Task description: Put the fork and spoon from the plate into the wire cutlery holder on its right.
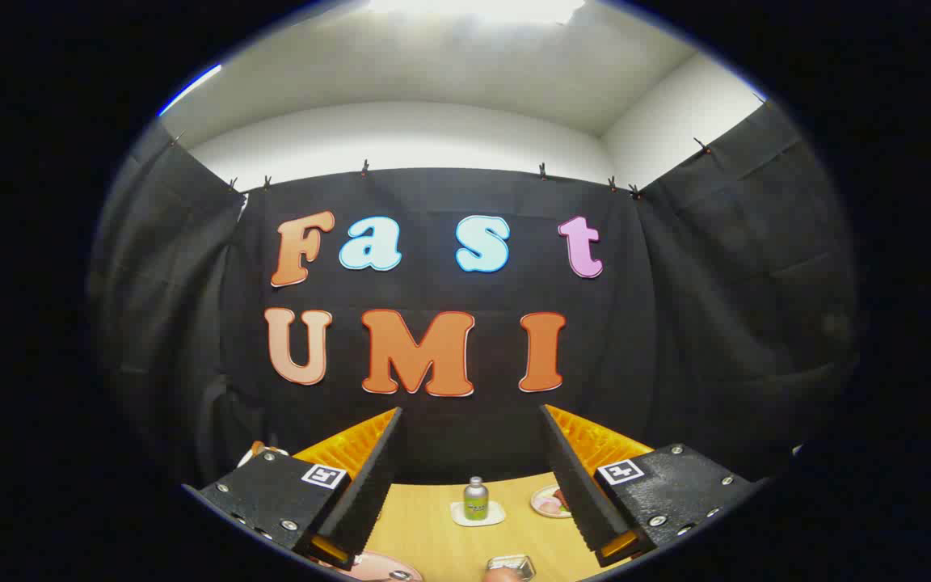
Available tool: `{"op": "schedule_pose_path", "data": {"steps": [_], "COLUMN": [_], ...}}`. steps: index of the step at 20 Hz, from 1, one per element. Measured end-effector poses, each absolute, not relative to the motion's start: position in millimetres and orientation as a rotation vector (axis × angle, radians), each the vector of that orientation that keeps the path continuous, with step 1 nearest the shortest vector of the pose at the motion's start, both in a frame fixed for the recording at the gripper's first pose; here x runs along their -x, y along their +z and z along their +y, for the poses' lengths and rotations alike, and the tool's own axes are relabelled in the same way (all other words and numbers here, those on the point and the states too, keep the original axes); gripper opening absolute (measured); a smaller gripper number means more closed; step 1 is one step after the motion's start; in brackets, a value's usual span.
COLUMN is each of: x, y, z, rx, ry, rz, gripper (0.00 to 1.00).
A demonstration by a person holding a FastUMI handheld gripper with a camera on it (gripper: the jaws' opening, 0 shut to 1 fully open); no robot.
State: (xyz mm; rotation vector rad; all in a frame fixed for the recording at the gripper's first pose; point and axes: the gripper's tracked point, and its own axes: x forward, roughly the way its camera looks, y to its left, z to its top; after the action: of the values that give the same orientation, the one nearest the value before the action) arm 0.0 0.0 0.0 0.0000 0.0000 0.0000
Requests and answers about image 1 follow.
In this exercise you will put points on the black backdrop cloth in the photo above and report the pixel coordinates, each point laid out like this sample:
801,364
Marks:
449,440

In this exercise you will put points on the green soda bottle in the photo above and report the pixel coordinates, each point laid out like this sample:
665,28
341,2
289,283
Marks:
475,501

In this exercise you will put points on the white toaster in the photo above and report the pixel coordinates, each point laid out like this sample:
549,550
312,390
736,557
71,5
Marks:
271,454

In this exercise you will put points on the white square coaster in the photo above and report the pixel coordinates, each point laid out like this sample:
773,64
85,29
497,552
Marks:
495,515

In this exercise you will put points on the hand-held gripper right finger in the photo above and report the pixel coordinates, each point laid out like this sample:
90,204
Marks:
579,485

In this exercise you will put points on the pink round plate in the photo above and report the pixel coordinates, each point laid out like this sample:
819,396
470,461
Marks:
368,568

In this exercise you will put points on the white oval food plate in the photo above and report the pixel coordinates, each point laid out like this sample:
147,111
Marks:
546,505

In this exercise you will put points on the ceiling light panel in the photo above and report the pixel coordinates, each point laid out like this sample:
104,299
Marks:
473,8

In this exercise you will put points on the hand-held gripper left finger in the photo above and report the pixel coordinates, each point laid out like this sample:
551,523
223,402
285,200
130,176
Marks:
368,493

